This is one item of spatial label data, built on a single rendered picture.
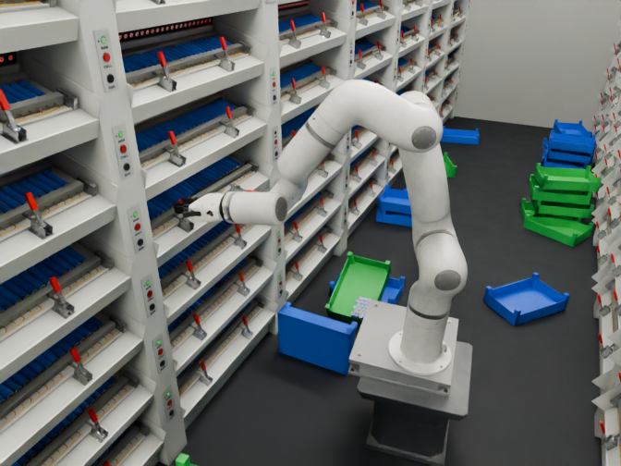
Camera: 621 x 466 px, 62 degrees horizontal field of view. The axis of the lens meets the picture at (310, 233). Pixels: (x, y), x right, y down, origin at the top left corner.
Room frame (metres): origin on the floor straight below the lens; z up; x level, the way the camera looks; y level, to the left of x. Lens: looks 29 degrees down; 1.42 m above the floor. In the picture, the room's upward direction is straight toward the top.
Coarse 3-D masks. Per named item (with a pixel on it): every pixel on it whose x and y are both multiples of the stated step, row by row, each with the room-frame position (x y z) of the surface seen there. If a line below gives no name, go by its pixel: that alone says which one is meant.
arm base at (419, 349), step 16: (416, 320) 1.17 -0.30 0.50; (432, 320) 1.15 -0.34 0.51; (400, 336) 1.28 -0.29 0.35; (416, 336) 1.16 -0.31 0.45; (432, 336) 1.15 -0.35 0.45; (400, 352) 1.20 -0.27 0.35; (416, 352) 1.16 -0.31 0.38; (432, 352) 1.16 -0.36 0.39; (448, 352) 1.21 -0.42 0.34; (416, 368) 1.14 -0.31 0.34; (432, 368) 1.14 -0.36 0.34
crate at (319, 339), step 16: (288, 304) 1.64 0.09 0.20; (288, 320) 1.57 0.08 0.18; (304, 320) 1.55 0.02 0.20; (320, 320) 1.55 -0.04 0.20; (288, 336) 1.57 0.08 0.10; (304, 336) 1.54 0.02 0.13; (320, 336) 1.51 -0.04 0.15; (336, 336) 1.48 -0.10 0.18; (352, 336) 1.49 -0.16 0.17; (288, 352) 1.57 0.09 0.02; (304, 352) 1.54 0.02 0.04; (320, 352) 1.51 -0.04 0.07; (336, 352) 1.48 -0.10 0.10; (336, 368) 1.48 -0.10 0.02
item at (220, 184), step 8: (240, 168) 1.66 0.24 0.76; (248, 168) 1.68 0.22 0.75; (232, 176) 1.60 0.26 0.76; (240, 176) 1.65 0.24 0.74; (248, 176) 1.66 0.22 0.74; (216, 184) 1.53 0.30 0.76; (224, 184) 1.56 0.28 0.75; (200, 192) 1.46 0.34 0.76; (208, 192) 1.48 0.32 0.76; (160, 216) 1.29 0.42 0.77; (168, 216) 1.31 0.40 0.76; (152, 224) 1.25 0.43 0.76; (160, 224) 1.28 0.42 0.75
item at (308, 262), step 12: (324, 228) 2.33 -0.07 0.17; (336, 228) 2.34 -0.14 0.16; (312, 240) 2.21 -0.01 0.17; (324, 240) 2.27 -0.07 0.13; (336, 240) 2.30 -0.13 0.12; (300, 252) 2.09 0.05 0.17; (312, 252) 2.14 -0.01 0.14; (324, 252) 2.17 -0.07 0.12; (288, 264) 1.98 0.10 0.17; (300, 264) 2.04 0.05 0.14; (312, 264) 2.06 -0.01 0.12; (288, 276) 1.92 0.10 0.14; (300, 276) 1.94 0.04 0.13; (288, 288) 1.86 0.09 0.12
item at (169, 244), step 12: (228, 156) 1.76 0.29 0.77; (240, 156) 1.75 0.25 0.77; (252, 156) 1.73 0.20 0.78; (252, 168) 1.71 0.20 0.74; (264, 168) 1.71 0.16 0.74; (252, 180) 1.65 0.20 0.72; (264, 180) 1.68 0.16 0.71; (216, 192) 1.52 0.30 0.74; (180, 216) 1.35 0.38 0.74; (192, 216) 1.37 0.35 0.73; (156, 228) 1.27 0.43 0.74; (180, 228) 1.30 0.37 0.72; (204, 228) 1.36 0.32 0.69; (156, 240) 1.22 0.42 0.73; (168, 240) 1.24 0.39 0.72; (180, 240) 1.25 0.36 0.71; (192, 240) 1.31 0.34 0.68; (156, 252) 1.15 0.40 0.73; (168, 252) 1.21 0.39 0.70
